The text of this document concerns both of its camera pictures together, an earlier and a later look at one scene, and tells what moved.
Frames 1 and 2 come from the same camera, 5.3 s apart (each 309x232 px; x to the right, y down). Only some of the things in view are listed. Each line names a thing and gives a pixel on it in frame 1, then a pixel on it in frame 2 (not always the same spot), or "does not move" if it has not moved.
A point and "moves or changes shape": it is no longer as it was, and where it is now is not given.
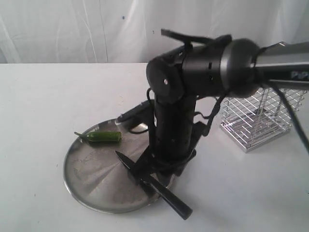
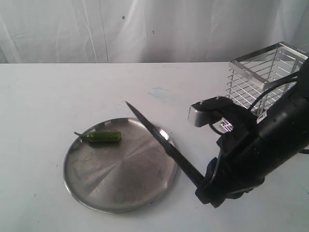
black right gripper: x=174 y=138 -> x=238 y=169
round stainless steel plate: x=96 y=178 does not move
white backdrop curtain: x=129 y=31 does not move
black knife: x=177 y=206 moves or changes shape
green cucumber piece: x=103 y=136 does not move
